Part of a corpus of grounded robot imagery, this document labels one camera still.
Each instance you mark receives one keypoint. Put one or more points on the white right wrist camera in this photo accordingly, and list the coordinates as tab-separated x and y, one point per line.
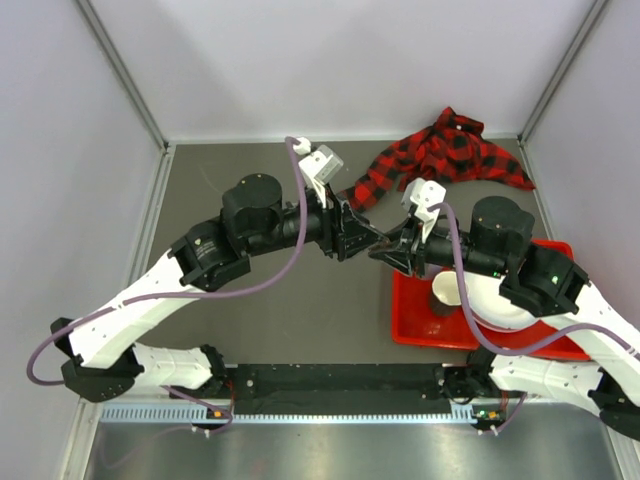
420	199

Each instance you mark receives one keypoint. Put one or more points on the glitter nail polish bottle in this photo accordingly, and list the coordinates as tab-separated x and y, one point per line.
380	246

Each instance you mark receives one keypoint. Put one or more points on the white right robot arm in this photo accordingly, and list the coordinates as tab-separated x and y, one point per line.
590	361

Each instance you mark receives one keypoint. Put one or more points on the red plastic tray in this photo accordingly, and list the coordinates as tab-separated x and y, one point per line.
413	323

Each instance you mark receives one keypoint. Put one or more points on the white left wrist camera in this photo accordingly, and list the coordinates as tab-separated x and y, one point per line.
318	165

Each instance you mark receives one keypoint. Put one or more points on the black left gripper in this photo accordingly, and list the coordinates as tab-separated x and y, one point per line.
345	234

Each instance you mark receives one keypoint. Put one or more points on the red black plaid shirt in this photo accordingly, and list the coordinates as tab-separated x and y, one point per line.
451	150

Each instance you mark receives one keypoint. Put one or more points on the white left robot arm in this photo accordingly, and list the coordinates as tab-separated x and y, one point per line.
105	356

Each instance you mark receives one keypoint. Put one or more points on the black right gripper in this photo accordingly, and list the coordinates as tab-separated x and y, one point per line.
412	255

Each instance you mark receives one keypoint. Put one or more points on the white plate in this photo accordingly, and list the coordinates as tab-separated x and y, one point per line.
491	309

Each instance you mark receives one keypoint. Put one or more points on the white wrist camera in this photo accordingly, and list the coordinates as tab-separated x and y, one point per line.
318	165
420	199

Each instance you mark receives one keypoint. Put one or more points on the white paper cup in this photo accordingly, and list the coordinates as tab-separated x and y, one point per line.
444	297

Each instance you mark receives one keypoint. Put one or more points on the white slotted cable duct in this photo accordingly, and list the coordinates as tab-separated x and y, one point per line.
187	413

